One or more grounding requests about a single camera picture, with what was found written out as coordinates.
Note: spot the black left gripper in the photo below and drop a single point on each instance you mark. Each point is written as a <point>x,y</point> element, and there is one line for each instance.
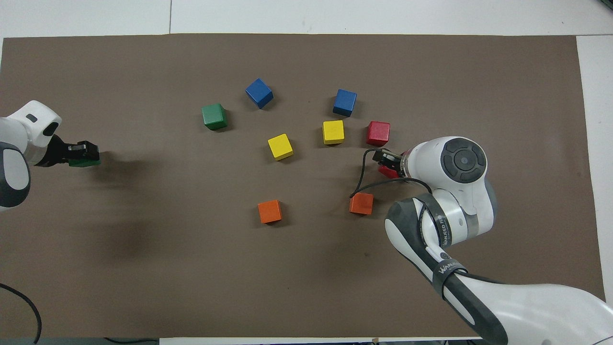
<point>56,152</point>

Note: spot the red wooden cube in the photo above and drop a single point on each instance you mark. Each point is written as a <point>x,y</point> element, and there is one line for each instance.
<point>389,173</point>
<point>378,133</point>

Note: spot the green wooden cube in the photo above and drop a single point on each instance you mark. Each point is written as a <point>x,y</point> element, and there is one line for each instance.
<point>214,116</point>
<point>84,164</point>

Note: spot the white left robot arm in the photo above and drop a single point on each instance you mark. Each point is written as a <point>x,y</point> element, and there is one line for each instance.
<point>24,129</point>

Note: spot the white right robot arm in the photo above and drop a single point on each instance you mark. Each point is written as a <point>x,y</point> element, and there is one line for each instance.
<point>431,158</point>

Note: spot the orange wooden cube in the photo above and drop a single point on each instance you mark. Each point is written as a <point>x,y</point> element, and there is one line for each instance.
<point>361,203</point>
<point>269,211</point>

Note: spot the yellow wooden cube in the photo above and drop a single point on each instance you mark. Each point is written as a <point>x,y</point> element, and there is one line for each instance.
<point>280,146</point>
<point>333,132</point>

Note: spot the blue wooden cube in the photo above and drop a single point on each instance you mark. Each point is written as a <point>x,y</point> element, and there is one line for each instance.
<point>259,93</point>
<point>345,102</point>

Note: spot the brown table mat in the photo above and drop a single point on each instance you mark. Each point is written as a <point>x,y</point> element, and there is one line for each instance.
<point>191,268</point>

